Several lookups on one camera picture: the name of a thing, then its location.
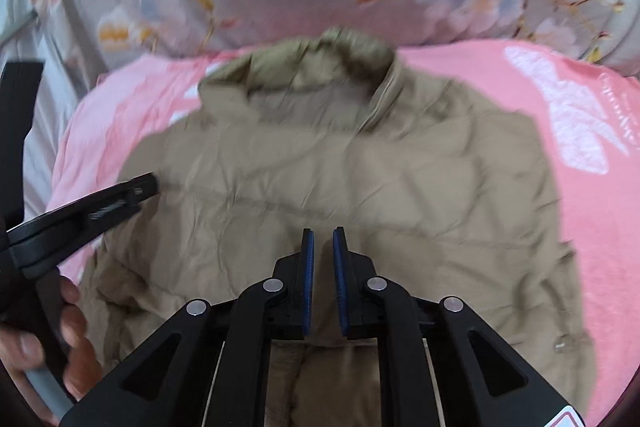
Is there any silver grey satin curtain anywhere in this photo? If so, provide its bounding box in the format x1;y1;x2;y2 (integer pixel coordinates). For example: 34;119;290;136
1;0;105;229

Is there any pink butterfly pattern blanket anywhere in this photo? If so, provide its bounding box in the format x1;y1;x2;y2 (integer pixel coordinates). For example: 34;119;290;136
51;41;639;425

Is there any person's left hand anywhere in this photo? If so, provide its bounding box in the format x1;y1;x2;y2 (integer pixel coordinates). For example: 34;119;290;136
1;277;102;426

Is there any khaki quilted puffer jacket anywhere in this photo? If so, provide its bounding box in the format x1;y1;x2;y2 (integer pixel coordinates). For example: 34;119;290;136
80;30;596;426

